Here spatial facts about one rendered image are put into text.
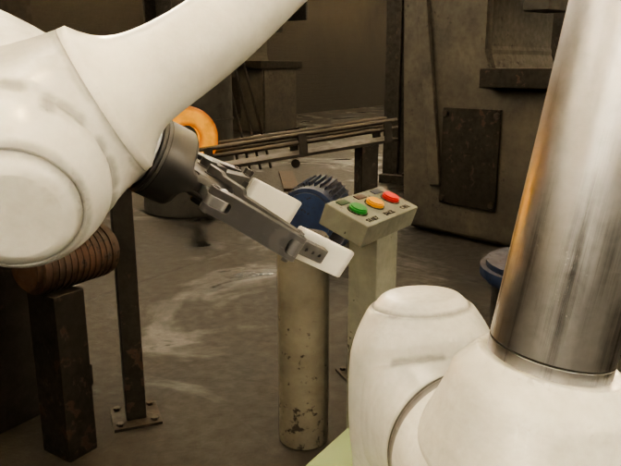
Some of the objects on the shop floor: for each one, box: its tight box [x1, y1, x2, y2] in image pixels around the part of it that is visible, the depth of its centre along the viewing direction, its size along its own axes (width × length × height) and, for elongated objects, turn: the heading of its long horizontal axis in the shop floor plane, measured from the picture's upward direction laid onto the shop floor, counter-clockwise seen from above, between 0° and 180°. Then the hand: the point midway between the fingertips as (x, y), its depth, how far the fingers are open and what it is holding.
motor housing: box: [11, 224, 120, 462], centre depth 156 cm, size 13×22×54 cm, turn 147°
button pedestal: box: [319, 187, 418, 429], centre depth 151 cm, size 16×24×62 cm, turn 147°
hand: (310, 233), depth 72 cm, fingers open, 13 cm apart
